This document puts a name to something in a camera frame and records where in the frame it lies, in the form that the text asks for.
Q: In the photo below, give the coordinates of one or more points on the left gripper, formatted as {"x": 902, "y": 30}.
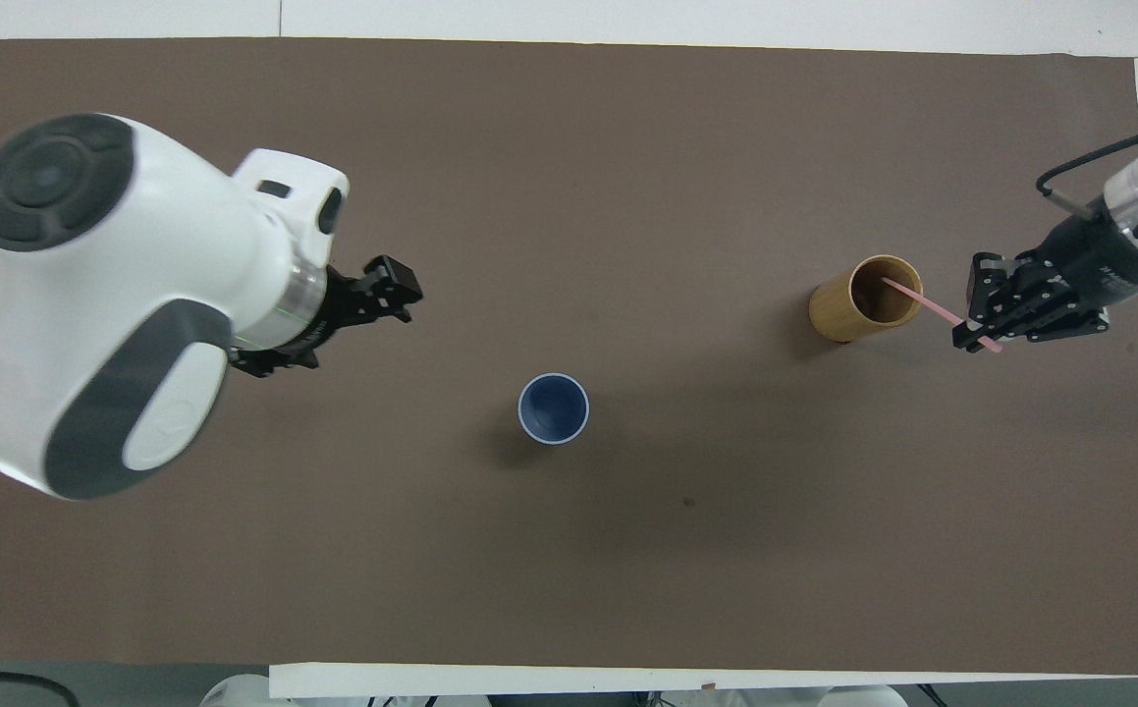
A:
{"x": 335, "y": 304}

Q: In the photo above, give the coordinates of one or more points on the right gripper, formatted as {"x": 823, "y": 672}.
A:
{"x": 1104, "y": 257}

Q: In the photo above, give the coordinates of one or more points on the pink chopstick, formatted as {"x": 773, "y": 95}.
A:
{"x": 932, "y": 306}

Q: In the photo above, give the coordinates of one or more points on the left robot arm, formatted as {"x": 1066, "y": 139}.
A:
{"x": 117, "y": 285}

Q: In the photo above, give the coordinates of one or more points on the bamboo cup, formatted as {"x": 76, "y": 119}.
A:
{"x": 839, "y": 309}

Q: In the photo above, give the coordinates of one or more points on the blue cup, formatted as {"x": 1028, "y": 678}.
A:
{"x": 553, "y": 409}

